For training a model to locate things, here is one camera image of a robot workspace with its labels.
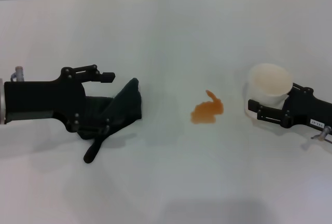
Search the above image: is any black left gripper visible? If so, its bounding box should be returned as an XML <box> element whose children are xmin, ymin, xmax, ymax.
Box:
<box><xmin>4</xmin><ymin>64</ymin><xmax>116</xmax><ymax>135</ymax></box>

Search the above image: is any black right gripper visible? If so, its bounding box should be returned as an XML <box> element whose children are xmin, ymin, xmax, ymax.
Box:
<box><xmin>247</xmin><ymin>82</ymin><xmax>332</xmax><ymax>129</ymax></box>

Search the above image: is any dark blue rag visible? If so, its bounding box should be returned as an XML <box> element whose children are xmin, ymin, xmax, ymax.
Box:
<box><xmin>77</xmin><ymin>77</ymin><xmax>143</xmax><ymax>164</ymax></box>

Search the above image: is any white paper cup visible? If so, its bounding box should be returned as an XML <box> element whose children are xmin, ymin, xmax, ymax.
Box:
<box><xmin>245</xmin><ymin>63</ymin><xmax>294</xmax><ymax>110</ymax></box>

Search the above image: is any orange brown liquid stain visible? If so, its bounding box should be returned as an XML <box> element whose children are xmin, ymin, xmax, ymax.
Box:
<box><xmin>190</xmin><ymin>89</ymin><xmax>225</xmax><ymax>125</ymax></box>

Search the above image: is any left gripper cable with plug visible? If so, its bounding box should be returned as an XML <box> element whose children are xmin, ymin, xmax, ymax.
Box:
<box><xmin>10</xmin><ymin>65</ymin><xmax>25</xmax><ymax>82</ymax></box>

